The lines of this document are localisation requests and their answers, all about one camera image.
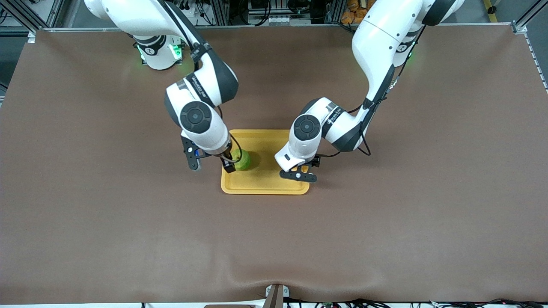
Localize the green apple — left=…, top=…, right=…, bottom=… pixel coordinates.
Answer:
left=231, top=148, right=252, bottom=171

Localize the yellow plastic tray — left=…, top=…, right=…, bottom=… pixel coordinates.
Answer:
left=220, top=129, right=310, bottom=196

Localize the brown table cover mat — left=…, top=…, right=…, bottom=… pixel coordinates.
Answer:
left=0, top=24, right=548, bottom=305

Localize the metal table edge clamp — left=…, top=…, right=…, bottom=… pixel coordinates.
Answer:
left=265, top=283, right=290, bottom=308

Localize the white power strip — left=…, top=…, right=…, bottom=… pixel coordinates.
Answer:
left=178, top=0, right=203, bottom=21

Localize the bag of orange objects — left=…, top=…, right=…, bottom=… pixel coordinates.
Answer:
left=341, top=0, right=377, bottom=25

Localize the aluminium frame post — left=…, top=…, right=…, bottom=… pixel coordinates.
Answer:
left=0, top=0, right=66, bottom=31
left=325, top=0, right=345, bottom=24
left=211, top=0, right=230, bottom=26

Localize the black cable bundle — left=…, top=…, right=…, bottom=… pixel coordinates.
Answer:
left=315, top=298, right=548, bottom=308

